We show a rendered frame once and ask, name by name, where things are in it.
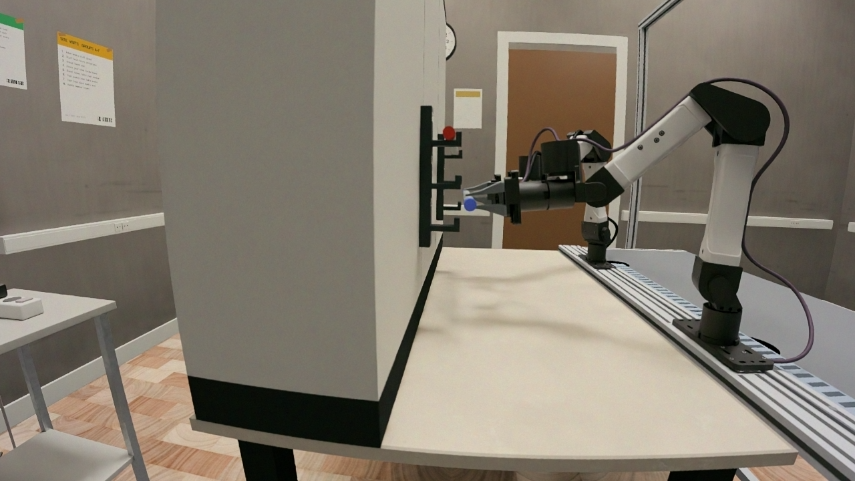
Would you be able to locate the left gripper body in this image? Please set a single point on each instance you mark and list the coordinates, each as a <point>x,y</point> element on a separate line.
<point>527,196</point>

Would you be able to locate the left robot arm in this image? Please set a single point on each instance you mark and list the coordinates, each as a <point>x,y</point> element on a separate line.
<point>738,125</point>

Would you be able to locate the grey slotted metal beam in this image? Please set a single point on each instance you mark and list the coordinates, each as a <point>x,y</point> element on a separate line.
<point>659,12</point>

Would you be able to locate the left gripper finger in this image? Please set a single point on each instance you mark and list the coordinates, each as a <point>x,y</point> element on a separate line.
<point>494,188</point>
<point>495,208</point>

